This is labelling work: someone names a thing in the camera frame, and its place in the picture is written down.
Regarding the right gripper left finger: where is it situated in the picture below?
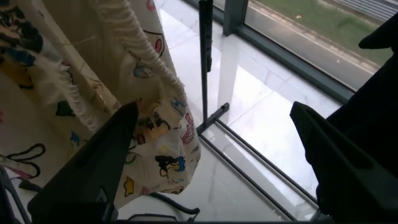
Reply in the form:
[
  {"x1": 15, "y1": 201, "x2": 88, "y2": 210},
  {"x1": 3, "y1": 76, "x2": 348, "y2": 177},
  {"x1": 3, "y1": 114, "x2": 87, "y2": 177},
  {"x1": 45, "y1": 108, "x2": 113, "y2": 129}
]
[{"x1": 27, "y1": 101, "x2": 140, "y2": 222}]

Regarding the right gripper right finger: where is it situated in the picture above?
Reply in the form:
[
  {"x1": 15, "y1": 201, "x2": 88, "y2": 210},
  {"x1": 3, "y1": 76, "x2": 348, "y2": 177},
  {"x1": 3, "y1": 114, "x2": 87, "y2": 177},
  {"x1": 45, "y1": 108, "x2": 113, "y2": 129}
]
[{"x1": 289, "y1": 101, "x2": 398, "y2": 223}]

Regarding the black t-shirt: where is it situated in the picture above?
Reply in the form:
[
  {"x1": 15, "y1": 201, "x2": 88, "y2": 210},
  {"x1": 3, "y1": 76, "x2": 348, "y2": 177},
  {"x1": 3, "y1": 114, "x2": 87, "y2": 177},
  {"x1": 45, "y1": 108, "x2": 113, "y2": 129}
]
[{"x1": 325, "y1": 12, "x2": 398, "y2": 180}]

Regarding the cream printed garment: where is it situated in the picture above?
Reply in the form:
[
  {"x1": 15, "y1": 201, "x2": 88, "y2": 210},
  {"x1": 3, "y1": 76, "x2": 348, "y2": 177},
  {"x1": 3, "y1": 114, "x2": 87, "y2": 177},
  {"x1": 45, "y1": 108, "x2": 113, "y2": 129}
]
[{"x1": 0, "y1": 0, "x2": 202, "y2": 210}]

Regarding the black clothes rack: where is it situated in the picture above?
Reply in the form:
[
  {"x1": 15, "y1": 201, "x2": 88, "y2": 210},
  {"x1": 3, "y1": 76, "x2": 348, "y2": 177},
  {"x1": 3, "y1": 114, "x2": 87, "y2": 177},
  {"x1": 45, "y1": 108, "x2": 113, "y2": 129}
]
[{"x1": 195, "y1": 0, "x2": 325, "y2": 222}]

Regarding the window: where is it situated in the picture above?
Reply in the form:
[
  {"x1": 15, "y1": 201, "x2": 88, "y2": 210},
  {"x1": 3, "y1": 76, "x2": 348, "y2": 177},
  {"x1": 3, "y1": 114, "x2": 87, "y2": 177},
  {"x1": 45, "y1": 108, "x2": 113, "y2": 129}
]
[{"x1": 183, "y1": 0, "x2": 398, "y2": 105}]

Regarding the black cable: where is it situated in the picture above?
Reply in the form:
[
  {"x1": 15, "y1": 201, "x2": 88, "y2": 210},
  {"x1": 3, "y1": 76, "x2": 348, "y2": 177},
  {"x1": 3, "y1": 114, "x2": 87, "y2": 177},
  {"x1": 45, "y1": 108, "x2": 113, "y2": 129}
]
[
  {"x1": 148, "y1": 192, "x2": 201, "y2": 216},
  {"x1": 126, "y1": 213, "x2": 180, "y2": 222}
]

